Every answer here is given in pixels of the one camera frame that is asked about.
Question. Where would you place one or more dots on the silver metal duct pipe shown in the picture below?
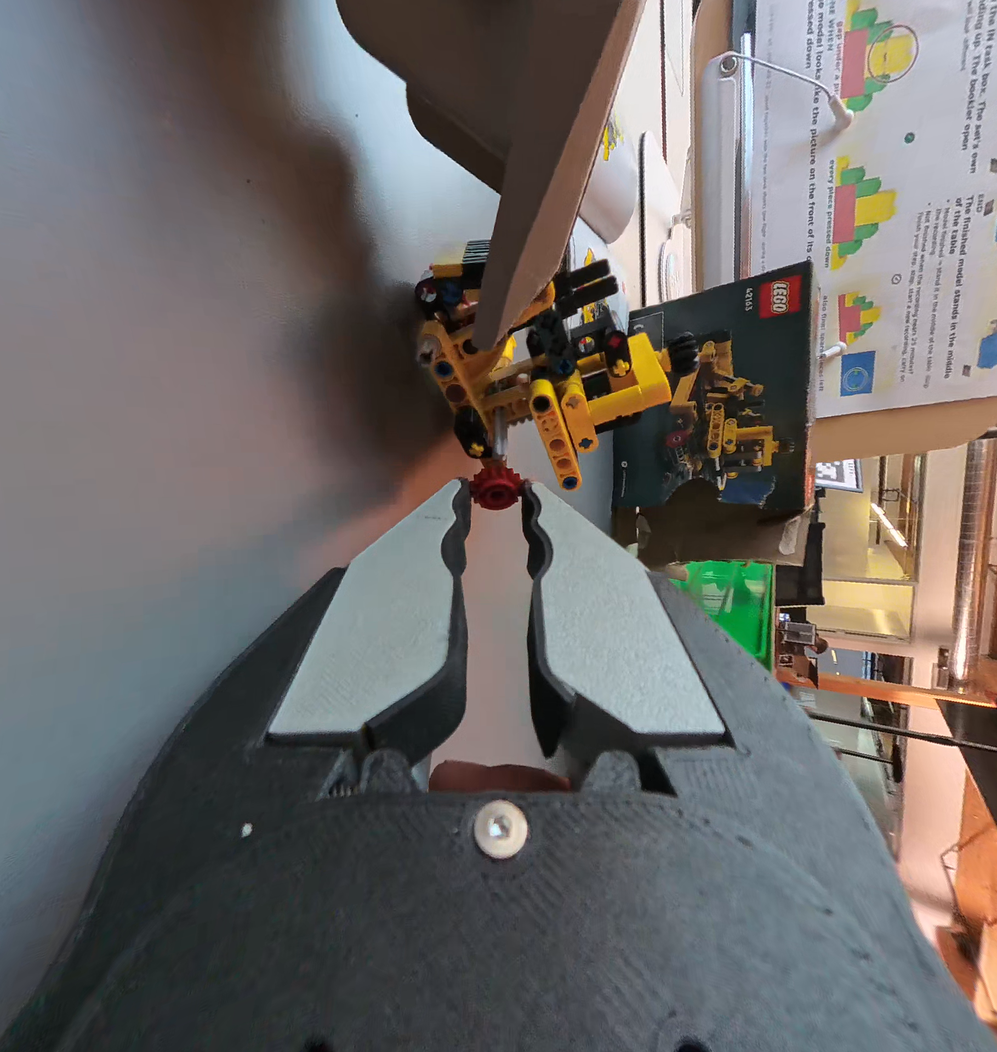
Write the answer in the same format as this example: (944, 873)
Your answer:
(971, 559)

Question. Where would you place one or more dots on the green plastic bin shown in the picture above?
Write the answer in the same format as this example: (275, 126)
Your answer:
(732, 608)

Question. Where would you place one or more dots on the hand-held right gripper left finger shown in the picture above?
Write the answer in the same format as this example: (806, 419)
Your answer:
(383, 625)

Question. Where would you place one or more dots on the white lego instruction booklet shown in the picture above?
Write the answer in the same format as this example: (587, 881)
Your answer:
(613, 181)

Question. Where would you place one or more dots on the dark lego set box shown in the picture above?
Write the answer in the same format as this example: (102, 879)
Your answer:
(728, 411)

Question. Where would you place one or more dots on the red lego gear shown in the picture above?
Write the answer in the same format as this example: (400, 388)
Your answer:
(496, 490)

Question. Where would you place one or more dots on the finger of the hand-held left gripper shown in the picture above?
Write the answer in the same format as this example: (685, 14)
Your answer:
(441, 74)
(564, 148)

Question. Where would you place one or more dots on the black and white marker sign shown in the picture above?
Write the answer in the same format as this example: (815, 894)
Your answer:
(839, 475)

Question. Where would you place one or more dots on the instruction sheet on board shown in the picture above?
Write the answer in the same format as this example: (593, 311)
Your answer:
(876, 440)

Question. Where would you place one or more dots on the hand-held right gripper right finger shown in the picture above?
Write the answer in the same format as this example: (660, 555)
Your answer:
(621, 641)

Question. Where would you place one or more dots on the yellow lego vehicle model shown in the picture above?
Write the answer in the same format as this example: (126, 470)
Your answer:
(547, 386)

